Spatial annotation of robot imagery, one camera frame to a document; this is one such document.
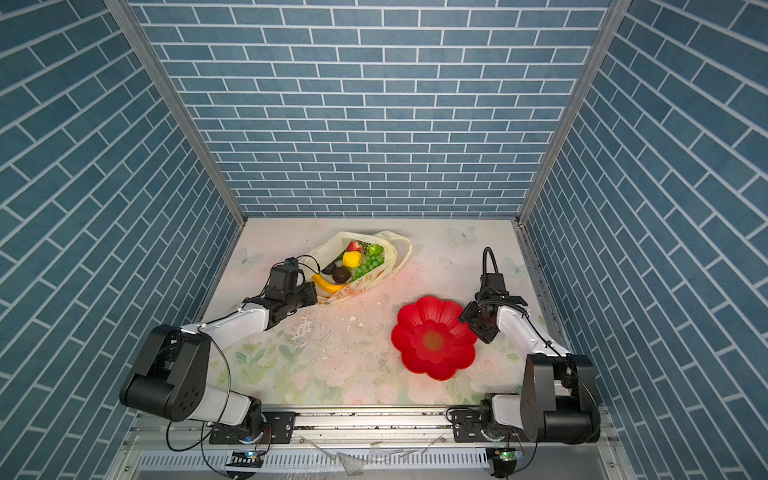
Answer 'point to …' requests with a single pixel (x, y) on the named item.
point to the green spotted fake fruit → (375, 250)
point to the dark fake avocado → (329, 268)
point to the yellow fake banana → (330, 287)
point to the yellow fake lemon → (352, 259)
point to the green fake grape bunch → (371, 262)
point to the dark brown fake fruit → (340, 274)
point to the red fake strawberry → (354, 246)
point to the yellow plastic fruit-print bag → (396, 251)
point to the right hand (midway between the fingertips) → (464, 319)
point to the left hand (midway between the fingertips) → (317, 288)
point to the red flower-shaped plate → (432, 338)
